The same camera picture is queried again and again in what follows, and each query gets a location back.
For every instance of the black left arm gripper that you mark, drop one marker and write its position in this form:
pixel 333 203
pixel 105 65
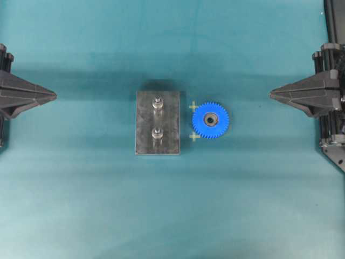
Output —
pixel 13 86

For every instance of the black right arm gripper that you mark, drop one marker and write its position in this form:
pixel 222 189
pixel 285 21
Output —
pixel 315 95

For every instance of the large blue plastic gear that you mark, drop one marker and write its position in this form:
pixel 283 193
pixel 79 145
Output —
pixel 210 120

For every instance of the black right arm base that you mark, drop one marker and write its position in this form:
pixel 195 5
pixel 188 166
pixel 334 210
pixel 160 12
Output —
pixel 335 21

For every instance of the upper steel shaft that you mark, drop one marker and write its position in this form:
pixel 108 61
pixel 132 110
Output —
pixel 158 103

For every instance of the steel shaft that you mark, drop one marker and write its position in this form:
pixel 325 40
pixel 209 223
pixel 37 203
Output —
pixel 157 133
pixel 158 103

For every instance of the lower steel shaft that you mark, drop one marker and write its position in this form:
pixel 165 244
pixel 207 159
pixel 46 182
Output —
pixel 157 133

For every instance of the grey metal base plate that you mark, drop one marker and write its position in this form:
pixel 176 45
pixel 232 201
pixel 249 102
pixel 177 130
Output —
pixel 168 119

